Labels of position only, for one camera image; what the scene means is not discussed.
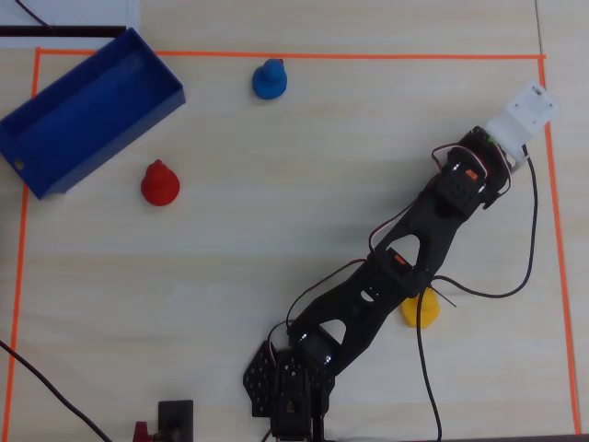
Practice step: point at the blue plastic box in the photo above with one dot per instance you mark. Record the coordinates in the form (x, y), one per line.
(69, 129)

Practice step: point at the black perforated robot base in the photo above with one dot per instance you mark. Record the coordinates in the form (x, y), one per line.
(257, 382)

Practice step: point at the red rubber duck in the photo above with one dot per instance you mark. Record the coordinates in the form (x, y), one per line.
(159, 186)

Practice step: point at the small black box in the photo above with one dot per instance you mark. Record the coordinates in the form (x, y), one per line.
(175, 419)

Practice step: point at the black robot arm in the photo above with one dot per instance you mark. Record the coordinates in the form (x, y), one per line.
(359, 299)

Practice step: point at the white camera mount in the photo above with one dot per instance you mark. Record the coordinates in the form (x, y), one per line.
(522, 117)

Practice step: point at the orange tape strip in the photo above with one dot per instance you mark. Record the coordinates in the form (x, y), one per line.
(20, 239)
(368, 56)
(559, 253)

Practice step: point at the black flat bar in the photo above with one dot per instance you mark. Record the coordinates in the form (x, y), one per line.
(69, 31)

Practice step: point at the yellow rubber duck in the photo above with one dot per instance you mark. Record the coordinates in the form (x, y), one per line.
(429, 314)

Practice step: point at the blue rubber duck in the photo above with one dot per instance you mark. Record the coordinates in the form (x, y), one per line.
(269, 83)

